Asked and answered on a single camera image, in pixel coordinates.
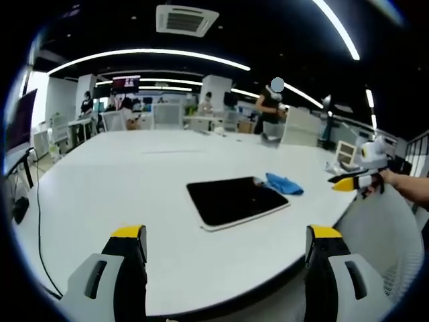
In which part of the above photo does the black cable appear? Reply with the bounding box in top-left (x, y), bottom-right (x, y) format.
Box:
top-left (28, 147), bottom-right (64, 299)

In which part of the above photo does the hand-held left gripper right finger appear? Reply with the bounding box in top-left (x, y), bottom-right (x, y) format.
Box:
top-left (304, 225), bottom-right (393, 322)

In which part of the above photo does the black computer mouse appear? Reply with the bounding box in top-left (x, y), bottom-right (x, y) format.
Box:
top-left (12, 196), bottom-right (30, 225)

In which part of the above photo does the black tablet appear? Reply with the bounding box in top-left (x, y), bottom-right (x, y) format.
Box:
top-left (186, 176), bottom-right (291, 232)

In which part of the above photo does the white mesh office chair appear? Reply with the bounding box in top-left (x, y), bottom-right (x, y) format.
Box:
top-left (331, 187), bottom-right (426, 305)

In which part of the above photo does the wooden framed white box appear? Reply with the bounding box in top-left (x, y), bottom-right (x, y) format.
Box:
top-left (335, 140), bottom-right (359, 168)

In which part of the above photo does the dark monitor screen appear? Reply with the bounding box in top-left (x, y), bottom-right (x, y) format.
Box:
top-left (3, 88), bottom-right (38, 156)

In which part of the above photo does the ceiling air conditioner vent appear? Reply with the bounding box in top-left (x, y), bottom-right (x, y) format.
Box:
top-left (156, 4), bottom-right (221, 38)

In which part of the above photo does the hanging red display screen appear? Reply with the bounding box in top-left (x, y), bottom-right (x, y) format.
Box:
top-left (112, 75), bottom-right (141, 90)

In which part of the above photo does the blue cleaning cloth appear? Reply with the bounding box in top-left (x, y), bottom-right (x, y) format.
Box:
top-left (265, 172), bottom-right (305, 196)

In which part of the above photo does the person's right hand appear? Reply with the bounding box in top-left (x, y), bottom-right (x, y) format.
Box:
top-left (365, 168), bottom-right (407, 198)

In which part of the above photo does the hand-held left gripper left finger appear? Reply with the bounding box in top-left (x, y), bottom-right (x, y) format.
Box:
top-left (59, 225), bottom-right (149, 322)

